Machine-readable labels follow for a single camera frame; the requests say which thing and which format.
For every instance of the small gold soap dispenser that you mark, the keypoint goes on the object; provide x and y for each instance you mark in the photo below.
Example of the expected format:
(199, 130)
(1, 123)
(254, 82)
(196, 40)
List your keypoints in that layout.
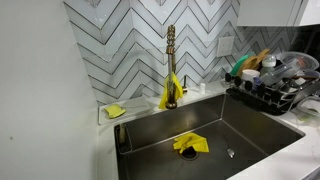
(184, 85)

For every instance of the small white counter button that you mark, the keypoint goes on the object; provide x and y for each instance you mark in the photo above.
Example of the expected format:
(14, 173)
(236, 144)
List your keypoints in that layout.
(202, 88)

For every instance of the small metal sink stopper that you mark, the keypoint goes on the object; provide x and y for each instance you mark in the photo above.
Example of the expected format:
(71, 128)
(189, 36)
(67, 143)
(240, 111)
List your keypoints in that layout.
(230, 152)

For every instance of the steel dish rack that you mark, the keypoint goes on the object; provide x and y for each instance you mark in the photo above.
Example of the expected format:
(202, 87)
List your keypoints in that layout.
(266, 100)

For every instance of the yellow rubber glove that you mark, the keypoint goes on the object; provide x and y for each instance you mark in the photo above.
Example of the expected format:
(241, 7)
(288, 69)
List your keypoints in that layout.
(193, 141)

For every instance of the white cup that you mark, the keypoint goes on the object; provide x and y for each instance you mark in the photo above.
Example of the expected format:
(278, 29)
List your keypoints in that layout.
(250, 74)

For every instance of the clear plastic lunchbox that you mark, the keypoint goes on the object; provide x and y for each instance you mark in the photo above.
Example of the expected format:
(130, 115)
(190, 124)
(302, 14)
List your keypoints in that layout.
(308, 105)

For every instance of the green plate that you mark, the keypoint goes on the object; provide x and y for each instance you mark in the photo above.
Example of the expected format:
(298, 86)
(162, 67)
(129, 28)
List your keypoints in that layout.
(238, 65)

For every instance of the stainless steel sink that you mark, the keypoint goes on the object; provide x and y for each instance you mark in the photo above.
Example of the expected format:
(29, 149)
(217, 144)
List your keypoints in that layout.
(206, 133)

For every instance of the white sponge tray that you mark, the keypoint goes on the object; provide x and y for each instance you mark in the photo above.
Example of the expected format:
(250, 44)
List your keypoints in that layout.
(136, 106)

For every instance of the white wall outlet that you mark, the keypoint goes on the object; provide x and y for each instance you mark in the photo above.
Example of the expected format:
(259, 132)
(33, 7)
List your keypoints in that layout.
(225, 46)

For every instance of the white upper cabinet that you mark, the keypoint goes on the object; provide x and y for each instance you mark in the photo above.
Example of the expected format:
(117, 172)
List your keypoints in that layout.
(266, 13)

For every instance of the clear plastic bowl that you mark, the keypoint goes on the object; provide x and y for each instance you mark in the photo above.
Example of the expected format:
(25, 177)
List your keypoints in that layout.
(296, 65)

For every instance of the yellow sponge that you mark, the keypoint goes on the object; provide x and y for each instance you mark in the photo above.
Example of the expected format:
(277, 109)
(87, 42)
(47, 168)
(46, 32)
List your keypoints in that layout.
(115, 111)

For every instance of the wooden plate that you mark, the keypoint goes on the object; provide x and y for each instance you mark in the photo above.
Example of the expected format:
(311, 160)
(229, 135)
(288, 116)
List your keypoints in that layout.
(251, 61)

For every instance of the metal sink caddy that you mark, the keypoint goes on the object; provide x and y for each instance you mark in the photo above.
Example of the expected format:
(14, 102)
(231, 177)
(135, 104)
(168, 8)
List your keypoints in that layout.
(122, 138)

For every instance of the gold spring kitchen faucet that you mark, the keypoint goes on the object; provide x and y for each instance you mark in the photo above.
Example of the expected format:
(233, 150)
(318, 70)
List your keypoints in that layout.
(171, 66)

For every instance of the sink drain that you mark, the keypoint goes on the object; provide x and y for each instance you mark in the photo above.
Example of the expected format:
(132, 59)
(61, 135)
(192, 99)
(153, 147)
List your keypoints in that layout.
(189, 154)

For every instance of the baby bottle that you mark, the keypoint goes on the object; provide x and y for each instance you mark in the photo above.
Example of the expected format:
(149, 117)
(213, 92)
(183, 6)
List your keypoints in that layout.
(268, 63)

